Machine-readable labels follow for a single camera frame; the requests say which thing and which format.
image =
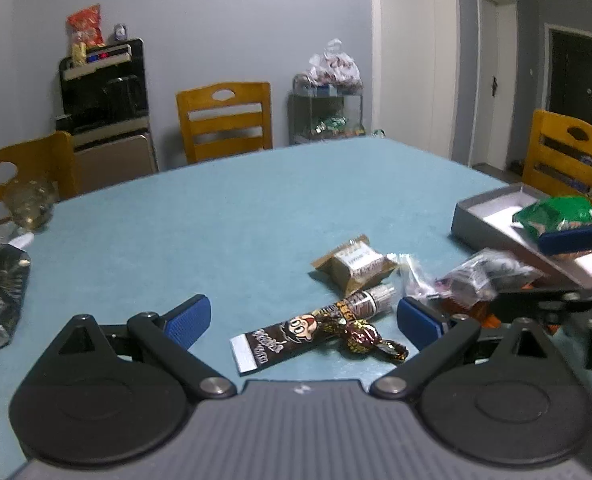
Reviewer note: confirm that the small blue white bottle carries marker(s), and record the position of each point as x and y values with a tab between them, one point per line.
119	33

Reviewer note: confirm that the glass cup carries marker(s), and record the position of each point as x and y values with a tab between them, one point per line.
30	205

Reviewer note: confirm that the gold brown candy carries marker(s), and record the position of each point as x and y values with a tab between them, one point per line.
358	335

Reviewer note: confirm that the glass tank shelf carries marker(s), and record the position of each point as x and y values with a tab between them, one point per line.
326	107

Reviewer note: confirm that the pink clear snack packet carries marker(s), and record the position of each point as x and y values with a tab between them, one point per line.
416	280

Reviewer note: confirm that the white door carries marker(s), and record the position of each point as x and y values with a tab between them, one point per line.
496	60
406	50

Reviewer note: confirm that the clear packet with dark contents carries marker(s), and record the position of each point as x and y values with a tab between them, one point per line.
491	270

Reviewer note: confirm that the green snack packet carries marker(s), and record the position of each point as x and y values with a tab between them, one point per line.
556	212

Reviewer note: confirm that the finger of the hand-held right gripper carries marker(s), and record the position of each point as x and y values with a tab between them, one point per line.
566	240
536	296

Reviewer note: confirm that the black beige water dispenser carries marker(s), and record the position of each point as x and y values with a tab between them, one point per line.
106	95

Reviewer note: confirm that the pile of wrapped sweets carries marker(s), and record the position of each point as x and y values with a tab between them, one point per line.
333	127

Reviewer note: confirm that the wooden chair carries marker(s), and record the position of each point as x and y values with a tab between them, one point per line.
26	155
226	125
551	130

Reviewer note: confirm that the grey cardboard box tray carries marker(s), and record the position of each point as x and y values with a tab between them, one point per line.
481	220

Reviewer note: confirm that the brown gold snack packet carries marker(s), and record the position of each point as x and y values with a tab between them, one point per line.
356	262

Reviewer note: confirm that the dark door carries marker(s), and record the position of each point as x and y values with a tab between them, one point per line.
576	75

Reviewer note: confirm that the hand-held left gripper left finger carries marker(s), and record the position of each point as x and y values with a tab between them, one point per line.
191	317

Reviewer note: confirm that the white plastic bag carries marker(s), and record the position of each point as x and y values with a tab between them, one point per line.
333	67

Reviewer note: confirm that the dark brown cartoon snack bar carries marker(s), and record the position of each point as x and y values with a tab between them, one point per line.
276	345

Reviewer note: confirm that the red snack bag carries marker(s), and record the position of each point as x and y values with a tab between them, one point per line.
85	22

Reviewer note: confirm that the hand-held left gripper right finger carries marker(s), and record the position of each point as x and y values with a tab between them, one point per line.
418	322

